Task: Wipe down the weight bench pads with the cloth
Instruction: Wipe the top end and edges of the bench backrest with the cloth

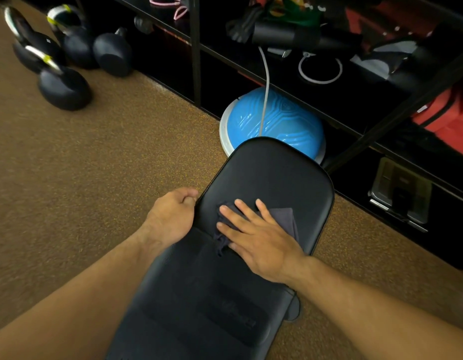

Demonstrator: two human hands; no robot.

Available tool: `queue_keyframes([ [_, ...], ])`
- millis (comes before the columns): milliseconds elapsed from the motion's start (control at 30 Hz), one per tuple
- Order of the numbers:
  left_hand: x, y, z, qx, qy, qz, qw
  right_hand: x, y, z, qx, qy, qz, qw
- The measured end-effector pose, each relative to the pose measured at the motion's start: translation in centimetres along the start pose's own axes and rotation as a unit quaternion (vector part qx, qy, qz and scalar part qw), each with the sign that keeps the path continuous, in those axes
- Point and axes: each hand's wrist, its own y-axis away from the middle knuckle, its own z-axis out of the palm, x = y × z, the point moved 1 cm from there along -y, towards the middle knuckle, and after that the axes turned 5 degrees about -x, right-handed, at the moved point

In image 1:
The person's right hand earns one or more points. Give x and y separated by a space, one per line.
269 251

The person's left hand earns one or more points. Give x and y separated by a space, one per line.
169 219

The dark grey cleaning cloth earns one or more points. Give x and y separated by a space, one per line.
284 221

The black padded workout bench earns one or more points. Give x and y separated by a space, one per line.
269 172

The person's left forearm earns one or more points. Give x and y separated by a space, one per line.
74 299

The person's right forearm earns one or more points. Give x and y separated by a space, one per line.
366 314

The blue balance trainer dome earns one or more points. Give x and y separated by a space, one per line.
291 119

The black storage shelf rack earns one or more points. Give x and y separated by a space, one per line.
196 52

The dark round weight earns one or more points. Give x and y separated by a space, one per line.
143 25

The small silver clip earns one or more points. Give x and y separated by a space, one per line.
278 53

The black and white pouch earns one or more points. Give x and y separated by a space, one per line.
374 65

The black foam roller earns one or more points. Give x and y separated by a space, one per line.
284 35

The pink band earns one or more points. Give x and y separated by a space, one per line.
164 2

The red bag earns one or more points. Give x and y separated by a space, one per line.
449 123

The green yellow red fabric item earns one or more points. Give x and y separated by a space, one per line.
295 14

